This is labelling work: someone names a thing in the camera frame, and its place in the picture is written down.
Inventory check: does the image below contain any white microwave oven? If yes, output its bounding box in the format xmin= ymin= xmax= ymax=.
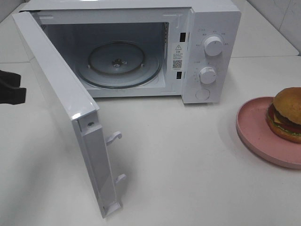
xmin=18 ymin=0 xmax=241 ymax=104

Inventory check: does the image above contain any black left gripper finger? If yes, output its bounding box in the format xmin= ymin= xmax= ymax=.
xmin=0 ymin=70 xmax=21 ymax=91
xmin=0 ymin=87 xmax=26 ymax=105

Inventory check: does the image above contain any burger with lettuce and tomato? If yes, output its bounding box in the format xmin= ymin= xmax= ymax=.
xmin=266 ymin=87 xmax=301 ymax=143

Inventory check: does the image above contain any white timer knob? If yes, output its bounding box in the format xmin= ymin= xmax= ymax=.
xmin=199 ymin=66 xmax=217 ymax=84

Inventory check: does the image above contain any round white door release button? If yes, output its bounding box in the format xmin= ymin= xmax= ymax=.
xmin=196 ymin=89 xmax=210 ymax=101

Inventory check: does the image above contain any glass microwave turntable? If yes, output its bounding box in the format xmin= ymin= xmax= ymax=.
xmin=77 ymin=41 xmax=162 ymax=89

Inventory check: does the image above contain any white upper power knob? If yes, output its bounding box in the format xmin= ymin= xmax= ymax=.
xmin=204 ymin=35 xmax=223 ymax=57

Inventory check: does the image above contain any pink speckled plate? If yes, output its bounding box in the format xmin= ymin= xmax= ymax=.
xmin=236 ymin=97 xmax=301 ymax=170

